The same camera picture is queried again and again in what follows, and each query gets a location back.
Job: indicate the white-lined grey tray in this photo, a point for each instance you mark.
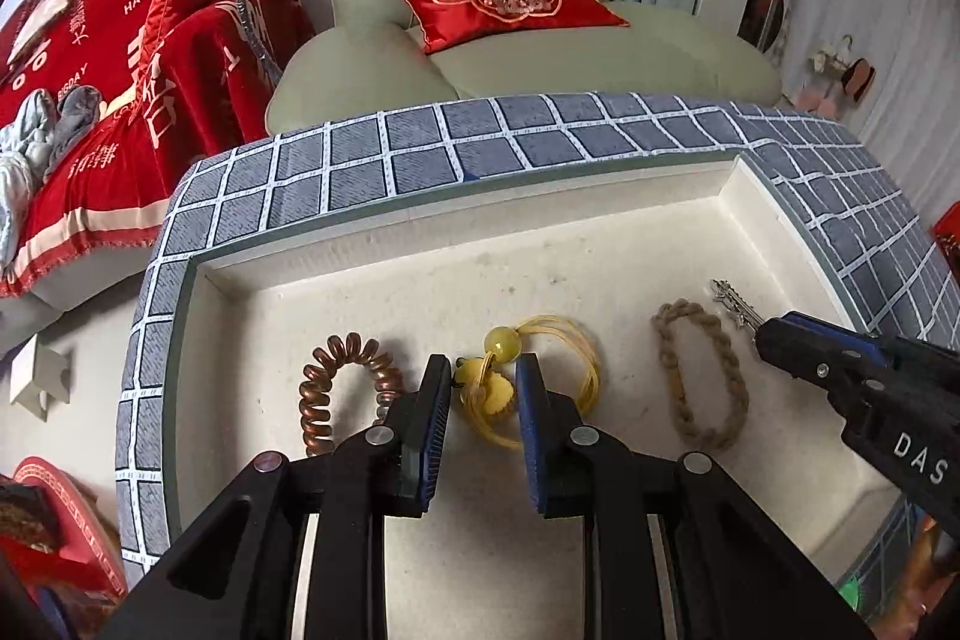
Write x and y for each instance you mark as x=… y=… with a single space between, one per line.
x=525 y=250

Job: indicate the grey checkered tablecloth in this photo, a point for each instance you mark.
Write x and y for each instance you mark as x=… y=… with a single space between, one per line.
x=480 y=119

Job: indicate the grey cloth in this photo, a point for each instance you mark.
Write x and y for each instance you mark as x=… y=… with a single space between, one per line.
x=75 y=123

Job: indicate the silver hair clip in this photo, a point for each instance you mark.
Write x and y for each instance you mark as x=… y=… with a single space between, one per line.
x=731 y=302

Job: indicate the pink slippers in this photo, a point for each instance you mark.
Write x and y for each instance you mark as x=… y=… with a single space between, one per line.
x=817 y=100

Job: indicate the small white stool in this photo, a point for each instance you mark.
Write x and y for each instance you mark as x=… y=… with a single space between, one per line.
x=37 y=374

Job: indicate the person's right hand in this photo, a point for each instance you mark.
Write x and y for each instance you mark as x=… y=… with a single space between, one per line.
x=926 y=580

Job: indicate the red blanket bed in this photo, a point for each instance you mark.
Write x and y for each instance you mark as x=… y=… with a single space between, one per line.
x=202 y=55

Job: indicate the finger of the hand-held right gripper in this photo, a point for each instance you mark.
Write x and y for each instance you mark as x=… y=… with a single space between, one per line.
x=832 y=332
x=810 y=362

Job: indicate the hanger rack with slippers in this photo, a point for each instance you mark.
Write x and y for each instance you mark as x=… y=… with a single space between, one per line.
x=855 y=74

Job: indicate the white washing machine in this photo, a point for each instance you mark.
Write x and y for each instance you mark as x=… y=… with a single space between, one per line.
x=765 y=6

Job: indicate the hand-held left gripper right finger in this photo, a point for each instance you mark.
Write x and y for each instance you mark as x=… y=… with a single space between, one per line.
x=532 y=430

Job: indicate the light blue clothes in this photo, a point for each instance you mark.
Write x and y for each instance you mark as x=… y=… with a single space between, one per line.
x=19 y=160

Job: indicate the red patterned round stool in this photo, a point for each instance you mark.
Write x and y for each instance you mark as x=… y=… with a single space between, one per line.
x=82 y=512

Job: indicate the grey sofa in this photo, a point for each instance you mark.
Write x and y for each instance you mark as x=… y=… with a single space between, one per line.
x=90 y=269

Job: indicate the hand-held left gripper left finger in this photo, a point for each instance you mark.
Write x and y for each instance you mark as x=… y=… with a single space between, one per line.
x=431 y=430

